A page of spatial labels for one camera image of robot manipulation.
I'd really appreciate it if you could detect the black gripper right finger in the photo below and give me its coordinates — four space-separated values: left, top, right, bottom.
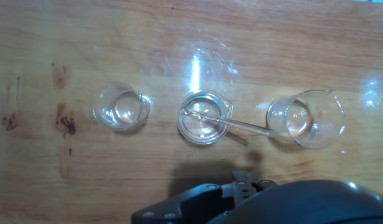
244 170 278 194

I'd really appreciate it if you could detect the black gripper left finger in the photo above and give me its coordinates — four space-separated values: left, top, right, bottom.
231 170 253 206

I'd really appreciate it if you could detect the clear glass stirring rod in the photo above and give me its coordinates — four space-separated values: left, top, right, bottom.
183 107 275 139

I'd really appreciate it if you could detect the medium glass beaker with water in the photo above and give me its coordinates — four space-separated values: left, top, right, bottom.
175 89 234 146

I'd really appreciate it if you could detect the large glass beaker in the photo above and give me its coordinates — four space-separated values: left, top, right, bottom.
265 89 346 150

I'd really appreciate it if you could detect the small empty glass beaker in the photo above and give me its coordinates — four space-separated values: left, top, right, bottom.
92 82 151 131

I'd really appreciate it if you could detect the glossy wooden board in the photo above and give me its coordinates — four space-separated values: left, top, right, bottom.
0 0 383 224

